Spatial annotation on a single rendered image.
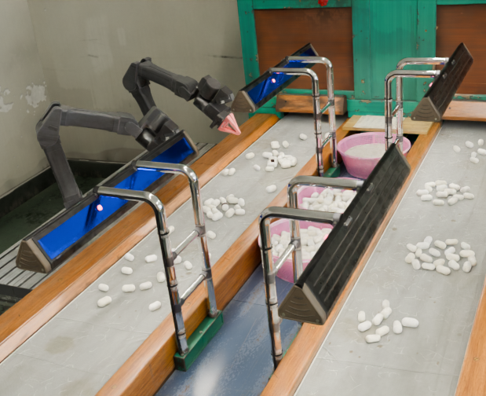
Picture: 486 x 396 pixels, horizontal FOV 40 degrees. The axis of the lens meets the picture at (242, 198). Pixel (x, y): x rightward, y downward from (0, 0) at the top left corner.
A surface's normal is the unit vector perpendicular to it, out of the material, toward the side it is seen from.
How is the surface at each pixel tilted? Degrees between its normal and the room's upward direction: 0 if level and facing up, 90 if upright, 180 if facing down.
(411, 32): 90
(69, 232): 58
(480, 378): 0
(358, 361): 0
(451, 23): 90
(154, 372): 90
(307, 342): 0
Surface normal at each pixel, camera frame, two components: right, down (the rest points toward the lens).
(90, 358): -0.10, -0.90
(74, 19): -0.40, 0.42
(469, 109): -0.43, 0.04
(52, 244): 0.71, -0.40
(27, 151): 0.91, 0.08
